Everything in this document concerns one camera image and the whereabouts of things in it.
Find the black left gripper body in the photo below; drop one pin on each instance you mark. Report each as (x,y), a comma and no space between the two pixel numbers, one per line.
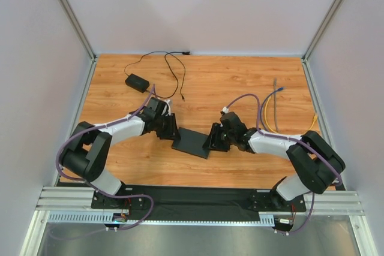
(165,126)

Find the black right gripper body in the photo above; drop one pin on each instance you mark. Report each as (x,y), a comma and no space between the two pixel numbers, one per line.
(222,138)

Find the black network switch box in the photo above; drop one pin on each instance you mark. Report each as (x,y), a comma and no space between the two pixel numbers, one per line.
(191,142)

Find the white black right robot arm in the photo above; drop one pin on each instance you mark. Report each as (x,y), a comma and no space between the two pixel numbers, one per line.
(316,164)

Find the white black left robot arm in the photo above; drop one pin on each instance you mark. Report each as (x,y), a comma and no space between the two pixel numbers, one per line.
(85,152)

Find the black power adapter brick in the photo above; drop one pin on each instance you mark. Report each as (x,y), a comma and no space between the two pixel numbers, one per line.
(137,83)

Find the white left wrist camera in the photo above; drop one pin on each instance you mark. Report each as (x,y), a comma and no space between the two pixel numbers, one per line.
(168,108)

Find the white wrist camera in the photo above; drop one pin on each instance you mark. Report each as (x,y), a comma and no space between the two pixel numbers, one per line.
(225,110)
(168,108)

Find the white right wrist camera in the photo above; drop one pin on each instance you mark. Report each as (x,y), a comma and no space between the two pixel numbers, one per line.
(225,110)

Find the black base plate strip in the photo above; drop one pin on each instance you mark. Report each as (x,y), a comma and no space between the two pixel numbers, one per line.
(176,203)

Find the aluminium front rail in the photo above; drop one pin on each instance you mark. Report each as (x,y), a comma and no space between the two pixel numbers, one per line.
(80,198)

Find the left aluminium frame post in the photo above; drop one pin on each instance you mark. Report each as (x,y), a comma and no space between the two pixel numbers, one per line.
(71,16)

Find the aluminium frame post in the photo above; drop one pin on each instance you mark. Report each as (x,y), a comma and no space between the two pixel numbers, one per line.
(330,14)
(71,16)

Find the right aluminium frame post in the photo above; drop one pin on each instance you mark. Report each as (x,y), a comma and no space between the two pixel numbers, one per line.
(330,14)

